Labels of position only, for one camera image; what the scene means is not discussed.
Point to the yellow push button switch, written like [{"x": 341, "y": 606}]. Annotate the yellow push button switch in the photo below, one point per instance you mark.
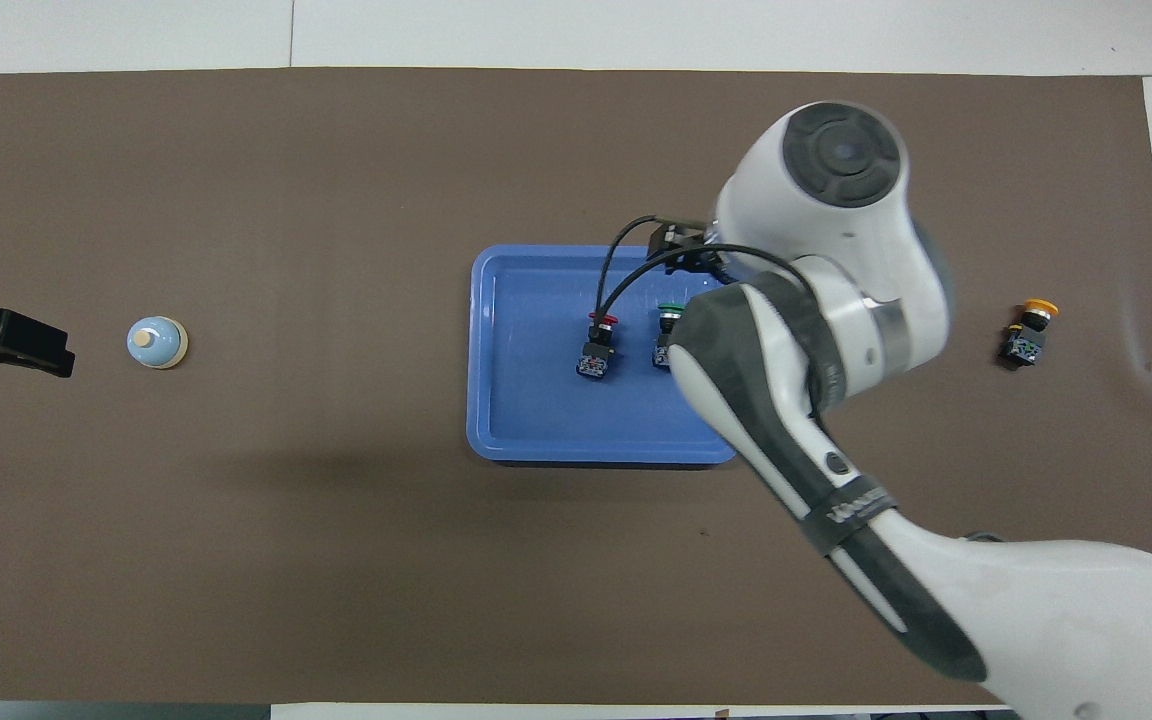
[{"x": 1024, "y": 345}]

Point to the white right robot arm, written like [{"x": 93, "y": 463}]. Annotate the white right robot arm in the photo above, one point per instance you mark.
[{"x": 836, "y": 250}]

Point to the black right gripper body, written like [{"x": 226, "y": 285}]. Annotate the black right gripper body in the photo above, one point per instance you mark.
[{"x": 678, "y": 240}]

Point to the green push button switch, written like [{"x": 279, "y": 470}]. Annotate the green push button switch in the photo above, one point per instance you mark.
[{"x": 666, "y": 325}]

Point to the red push button switch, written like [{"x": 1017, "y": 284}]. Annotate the red push button switch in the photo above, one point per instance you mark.
[{"x": 594, "y": 355}]

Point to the blue plastic tray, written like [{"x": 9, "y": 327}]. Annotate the blue plastic tray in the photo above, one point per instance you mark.
[{"x": 536, "y": 410}]

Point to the brown table mat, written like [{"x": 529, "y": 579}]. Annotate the brown table mat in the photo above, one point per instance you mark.
[{"x": 236, "y": 550}]

